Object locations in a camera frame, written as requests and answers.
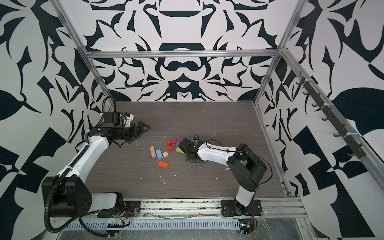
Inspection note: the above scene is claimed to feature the red arch wood block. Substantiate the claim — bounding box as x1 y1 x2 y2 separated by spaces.
167 141 174 152

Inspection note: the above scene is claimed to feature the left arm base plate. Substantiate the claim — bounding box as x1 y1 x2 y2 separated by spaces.
97 201 142 218

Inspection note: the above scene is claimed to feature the aluminium frame crossbar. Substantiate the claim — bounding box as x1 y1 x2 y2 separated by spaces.
85 50 278 59

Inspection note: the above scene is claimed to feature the natural wood block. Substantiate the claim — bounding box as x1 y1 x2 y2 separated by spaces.
150 146 157 158

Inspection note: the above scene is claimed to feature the blue wood block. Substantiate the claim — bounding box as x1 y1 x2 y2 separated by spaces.
156 150 164 160

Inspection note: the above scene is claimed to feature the green circuit board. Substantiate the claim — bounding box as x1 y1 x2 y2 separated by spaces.
239 219 257 235

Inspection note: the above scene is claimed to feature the orange wood block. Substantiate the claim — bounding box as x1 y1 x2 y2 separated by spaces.
158 161 169 169

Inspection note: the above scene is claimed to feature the green wood block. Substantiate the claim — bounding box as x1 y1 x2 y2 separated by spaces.
176 147 185 154

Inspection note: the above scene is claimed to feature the white slotted cable duct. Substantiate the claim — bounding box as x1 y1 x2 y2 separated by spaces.
59 218 241 231

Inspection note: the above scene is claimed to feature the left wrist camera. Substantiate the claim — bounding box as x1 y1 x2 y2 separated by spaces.
102 112 134 128

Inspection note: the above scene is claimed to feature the aluminium front rail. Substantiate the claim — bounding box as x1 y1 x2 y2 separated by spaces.
50 197 308 221

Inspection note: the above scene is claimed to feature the black corrugated cable conduit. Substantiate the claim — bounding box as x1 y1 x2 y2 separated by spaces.
43 143 127 238

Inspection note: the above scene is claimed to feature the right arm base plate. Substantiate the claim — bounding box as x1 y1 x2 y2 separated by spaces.
221 200 263 217

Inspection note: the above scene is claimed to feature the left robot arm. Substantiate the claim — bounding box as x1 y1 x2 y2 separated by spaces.
42 121 151 219

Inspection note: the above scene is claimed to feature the wall hook rack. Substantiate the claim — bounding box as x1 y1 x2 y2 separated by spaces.
297 72 367 159

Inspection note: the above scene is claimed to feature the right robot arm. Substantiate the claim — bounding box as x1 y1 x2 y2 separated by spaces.
178 138 268 210

